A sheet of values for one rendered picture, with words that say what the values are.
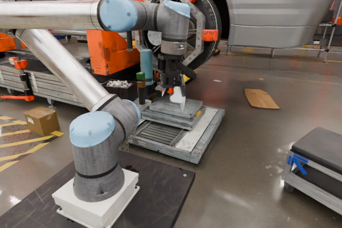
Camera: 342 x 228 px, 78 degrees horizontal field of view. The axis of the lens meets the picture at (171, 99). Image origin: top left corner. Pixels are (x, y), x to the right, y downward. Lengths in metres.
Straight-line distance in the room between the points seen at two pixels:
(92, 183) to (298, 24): 1.59
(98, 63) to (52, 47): 0.85
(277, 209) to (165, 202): 0.71
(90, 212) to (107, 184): 0.10
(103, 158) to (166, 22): 0.50
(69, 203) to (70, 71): 0.49
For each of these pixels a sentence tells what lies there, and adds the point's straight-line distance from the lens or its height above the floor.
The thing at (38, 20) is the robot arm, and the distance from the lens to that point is 0.81.
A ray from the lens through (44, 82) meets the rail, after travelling 2.64.
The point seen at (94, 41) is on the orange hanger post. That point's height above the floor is 0.78.
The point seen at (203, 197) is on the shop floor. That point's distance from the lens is 1.37.
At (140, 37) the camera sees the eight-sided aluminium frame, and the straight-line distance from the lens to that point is 1.75.
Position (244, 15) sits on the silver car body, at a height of 0.97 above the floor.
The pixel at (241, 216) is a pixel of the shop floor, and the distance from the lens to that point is 1.33.
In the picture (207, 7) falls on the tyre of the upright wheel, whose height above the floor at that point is 1.02.
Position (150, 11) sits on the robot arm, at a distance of 0.74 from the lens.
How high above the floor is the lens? 1.00
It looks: 23 degrees down
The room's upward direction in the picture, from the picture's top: straight up
